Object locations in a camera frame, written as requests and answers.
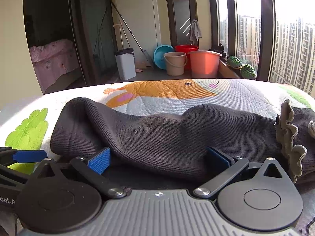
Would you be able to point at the red plastic bucket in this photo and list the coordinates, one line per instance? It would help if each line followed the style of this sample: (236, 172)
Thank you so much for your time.
(184, 48)

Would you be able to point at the glass sliding door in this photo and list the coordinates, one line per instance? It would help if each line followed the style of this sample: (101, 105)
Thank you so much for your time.
(96, 29)

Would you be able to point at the blue plastic basin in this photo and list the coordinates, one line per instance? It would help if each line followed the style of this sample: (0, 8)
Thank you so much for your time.
(159, 56)

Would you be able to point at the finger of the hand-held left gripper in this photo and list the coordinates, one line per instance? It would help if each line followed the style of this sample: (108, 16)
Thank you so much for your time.
(29, 156)
(11, 175)

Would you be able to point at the dark window frame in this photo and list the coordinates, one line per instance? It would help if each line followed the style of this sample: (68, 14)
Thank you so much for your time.
(230, 17)

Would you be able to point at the frosted glass door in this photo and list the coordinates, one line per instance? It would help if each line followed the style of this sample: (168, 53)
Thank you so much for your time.
(181, 17)

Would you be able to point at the wooden windowsill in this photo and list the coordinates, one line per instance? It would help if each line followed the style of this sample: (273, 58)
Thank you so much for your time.
(227, 71)

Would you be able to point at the cartoon printed mat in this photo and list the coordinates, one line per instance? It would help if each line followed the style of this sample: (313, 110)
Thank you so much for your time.
(172, 98)

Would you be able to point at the pink floral bed sheet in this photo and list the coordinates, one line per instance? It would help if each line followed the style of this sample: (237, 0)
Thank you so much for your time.
(53, 57)

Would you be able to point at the orange plastic bucket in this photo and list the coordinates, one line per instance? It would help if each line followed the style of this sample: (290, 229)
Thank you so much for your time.
(203, 65)

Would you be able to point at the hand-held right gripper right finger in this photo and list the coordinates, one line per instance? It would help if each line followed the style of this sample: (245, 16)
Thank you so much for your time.
(216, 157)

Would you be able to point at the beige plastic bucket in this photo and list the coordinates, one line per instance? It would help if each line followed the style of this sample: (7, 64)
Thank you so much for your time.
(175, 65)

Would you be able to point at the apartment buildings outside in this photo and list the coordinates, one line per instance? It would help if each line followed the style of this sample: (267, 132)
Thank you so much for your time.
(292, 51)

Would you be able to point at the dark grey ruffled knit garment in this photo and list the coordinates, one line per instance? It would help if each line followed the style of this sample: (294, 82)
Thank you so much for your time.
(160, 137)

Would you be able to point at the white mop bucket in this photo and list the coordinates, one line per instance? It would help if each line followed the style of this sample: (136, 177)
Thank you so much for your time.
(125, 65)

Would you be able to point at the dark object on windowsill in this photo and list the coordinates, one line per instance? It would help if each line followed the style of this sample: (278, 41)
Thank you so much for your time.
(219, 50)

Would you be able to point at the grey hanging towel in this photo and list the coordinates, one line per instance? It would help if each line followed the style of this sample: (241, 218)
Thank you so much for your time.
(195, 32)

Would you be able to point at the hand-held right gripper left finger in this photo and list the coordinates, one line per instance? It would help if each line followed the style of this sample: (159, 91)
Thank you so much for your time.
(99, 161)

